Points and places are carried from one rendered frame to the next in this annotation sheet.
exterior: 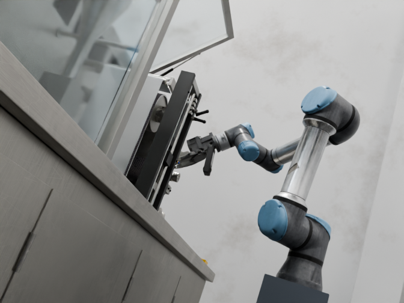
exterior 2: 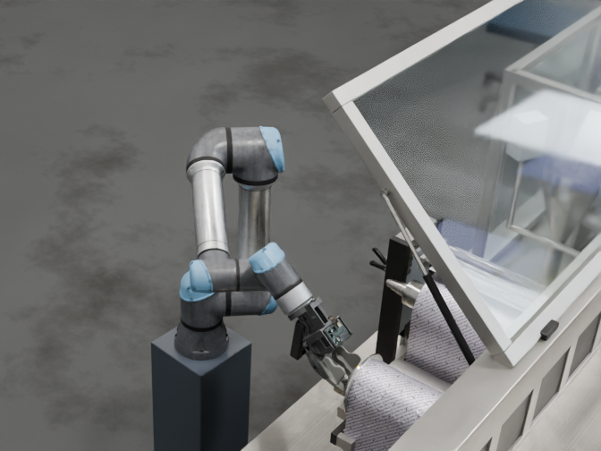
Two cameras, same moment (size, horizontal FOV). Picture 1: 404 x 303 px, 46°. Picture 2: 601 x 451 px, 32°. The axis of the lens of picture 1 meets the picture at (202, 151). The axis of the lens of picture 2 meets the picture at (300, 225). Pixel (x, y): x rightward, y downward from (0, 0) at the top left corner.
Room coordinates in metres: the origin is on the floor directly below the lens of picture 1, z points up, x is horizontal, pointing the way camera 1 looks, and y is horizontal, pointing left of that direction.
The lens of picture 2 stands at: (3.59, 0.56, 2.81)
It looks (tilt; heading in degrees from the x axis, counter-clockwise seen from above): 34 degrees down; 200
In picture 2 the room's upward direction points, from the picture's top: 4 degrees clockwise
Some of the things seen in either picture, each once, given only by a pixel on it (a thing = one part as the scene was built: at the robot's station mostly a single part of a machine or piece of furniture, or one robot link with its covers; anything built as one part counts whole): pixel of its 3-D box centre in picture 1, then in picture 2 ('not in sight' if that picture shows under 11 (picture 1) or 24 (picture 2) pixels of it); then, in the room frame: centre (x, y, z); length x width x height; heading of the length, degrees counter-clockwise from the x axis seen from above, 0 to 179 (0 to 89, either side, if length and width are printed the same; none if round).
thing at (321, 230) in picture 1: (309, 237); (204, 294); (1.54, -0.43, 1.07); 0.13 x 0.12 x 0.14; 120
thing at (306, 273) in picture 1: (301, 272); (201, 328); (1.55, -0.44, 0.95); 0.15 x 0.15 x 0.10
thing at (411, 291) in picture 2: (165, 115); (419, 296); (1.65, 0.17, 1.33); 0.06 x 0.06 x 0.06; 75
